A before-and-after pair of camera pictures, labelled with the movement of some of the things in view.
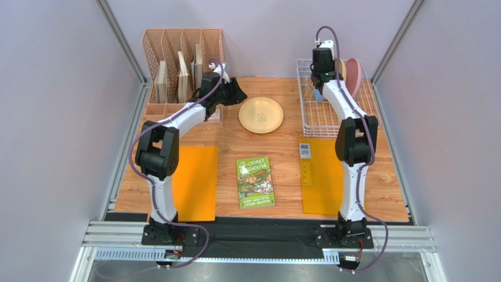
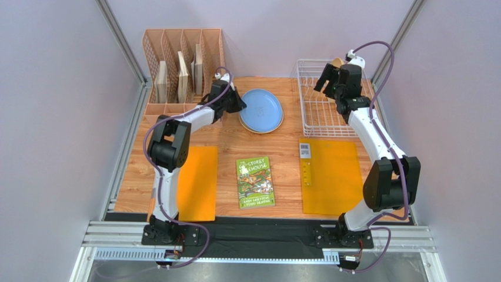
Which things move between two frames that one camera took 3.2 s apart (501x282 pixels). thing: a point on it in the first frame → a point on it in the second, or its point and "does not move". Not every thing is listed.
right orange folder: [321, 177] does not move
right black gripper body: [319, 89] → [332, 80]
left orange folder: [195, 183] does not move
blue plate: [318, 96] → [263, 111]
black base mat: [255, 237] does not move
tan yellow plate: [342, 68] does not move
